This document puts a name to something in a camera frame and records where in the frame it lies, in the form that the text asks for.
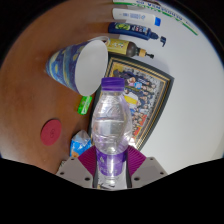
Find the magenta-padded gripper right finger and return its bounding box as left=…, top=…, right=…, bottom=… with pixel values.
left=123, top=145, right=169, bottom=190

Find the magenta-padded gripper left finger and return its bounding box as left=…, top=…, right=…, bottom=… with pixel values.
left=55, top=146, right=100, bottom=190

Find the clear purple-capped water bottle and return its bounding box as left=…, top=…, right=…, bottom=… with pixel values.
left=90, top=77, right=133, bottom=188

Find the blue tissue pack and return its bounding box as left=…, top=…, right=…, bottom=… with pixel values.
left=69, top=129, right=93, bottom=158

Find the flat round red coaster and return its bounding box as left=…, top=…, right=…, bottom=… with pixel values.
left=40, top=119, right=63, bottom=146

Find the small green pack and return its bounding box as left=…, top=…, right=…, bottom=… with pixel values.
left=77, top=95, right=93, bottom=115

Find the framed group photo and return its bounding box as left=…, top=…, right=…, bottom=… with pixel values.
left=88, top=54, right=175, bottom=152

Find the blue patterned mug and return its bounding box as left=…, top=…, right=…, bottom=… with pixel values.
left=45, top=35, right=110, bottom=97

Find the amber pump bottle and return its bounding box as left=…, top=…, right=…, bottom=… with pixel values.
left=106, top=38, right=155, bottom=60

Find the dark blue pump bottle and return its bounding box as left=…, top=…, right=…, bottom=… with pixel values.
left=107, top=21, right=167, bottom=47

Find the white blue-capped lotion bottle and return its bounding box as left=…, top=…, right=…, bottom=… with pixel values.
left=111, top=7, right=162, bottom=27

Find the white printed tall box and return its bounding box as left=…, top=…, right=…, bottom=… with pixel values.
left=113, top=0, right=199, bottom=36

